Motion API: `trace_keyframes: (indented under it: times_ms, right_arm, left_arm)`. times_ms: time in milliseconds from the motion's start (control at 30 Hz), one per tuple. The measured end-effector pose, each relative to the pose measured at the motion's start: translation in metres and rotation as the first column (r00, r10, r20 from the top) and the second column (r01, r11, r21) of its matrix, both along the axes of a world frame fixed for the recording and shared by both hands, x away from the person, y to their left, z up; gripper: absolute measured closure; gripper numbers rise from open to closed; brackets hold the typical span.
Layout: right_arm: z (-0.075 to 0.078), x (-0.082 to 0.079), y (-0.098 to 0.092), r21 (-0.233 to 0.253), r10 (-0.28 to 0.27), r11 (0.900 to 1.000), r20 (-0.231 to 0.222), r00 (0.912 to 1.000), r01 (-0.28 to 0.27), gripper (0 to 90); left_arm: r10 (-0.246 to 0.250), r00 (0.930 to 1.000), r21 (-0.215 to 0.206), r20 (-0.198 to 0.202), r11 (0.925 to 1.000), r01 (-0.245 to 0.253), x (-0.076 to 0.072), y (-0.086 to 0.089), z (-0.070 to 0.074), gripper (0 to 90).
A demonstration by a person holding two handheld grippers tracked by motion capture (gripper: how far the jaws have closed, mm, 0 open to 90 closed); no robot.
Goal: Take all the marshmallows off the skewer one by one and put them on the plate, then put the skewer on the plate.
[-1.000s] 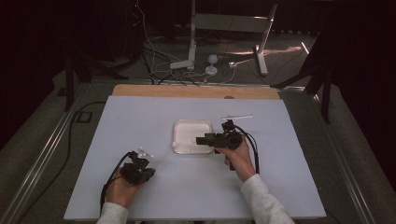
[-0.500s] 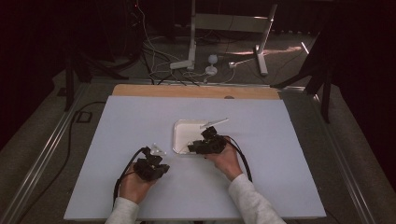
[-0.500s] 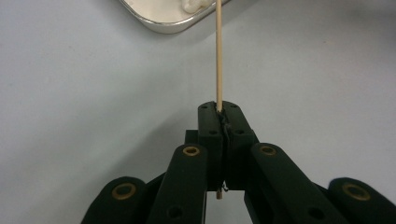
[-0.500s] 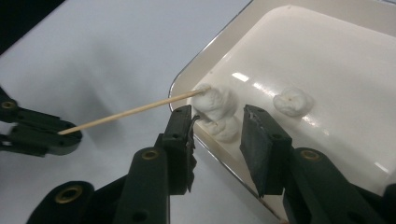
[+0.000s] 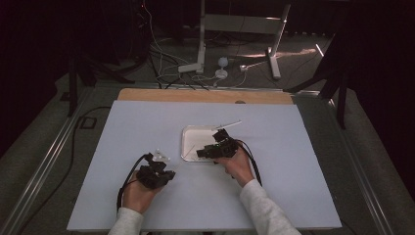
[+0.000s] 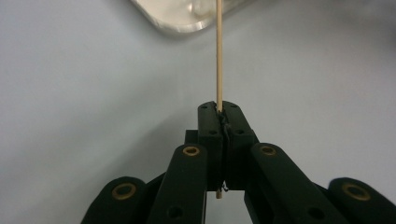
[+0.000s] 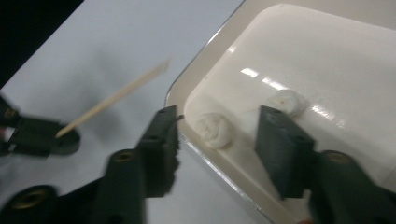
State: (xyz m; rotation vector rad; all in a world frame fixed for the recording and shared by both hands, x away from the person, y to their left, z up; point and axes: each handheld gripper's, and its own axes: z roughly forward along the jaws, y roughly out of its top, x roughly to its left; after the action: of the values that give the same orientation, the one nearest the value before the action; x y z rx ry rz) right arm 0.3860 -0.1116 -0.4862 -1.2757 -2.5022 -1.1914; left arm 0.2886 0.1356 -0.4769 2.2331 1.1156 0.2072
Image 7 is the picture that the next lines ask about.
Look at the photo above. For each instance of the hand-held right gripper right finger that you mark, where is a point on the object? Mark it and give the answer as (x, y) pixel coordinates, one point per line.
(281, 155)

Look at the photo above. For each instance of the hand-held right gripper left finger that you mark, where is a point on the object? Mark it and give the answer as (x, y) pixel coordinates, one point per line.
(160, 152)

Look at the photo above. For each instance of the white marshmallow piece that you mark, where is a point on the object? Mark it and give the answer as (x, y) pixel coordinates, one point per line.
(214, 129)
(288, 102)

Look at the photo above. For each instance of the wooden skewer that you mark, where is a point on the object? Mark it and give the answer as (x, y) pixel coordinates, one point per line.
(115, 99)

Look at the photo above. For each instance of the cream rectangular tray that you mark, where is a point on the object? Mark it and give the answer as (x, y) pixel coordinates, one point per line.
(295, 77)

